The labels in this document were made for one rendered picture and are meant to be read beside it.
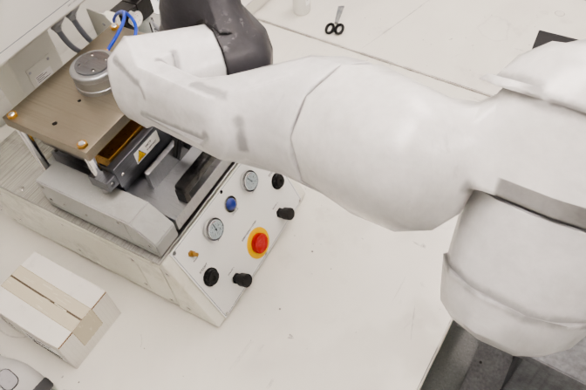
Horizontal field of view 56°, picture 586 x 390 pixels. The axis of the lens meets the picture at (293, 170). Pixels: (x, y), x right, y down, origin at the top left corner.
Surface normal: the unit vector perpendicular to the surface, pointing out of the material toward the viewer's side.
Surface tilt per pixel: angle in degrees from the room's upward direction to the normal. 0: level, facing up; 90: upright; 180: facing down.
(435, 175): 59
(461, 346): 0
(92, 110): 0
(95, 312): 88
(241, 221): 65
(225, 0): 46
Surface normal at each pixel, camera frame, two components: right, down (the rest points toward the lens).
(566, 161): -0.37, 0.04
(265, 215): 0.76, 0.03
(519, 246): -0.65, 0.18
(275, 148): -0.81, 0.32
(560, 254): 0.02, 0.37
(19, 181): -0.07, -0.64
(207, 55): 0.38, -0.06
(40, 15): 0.88, 0.33
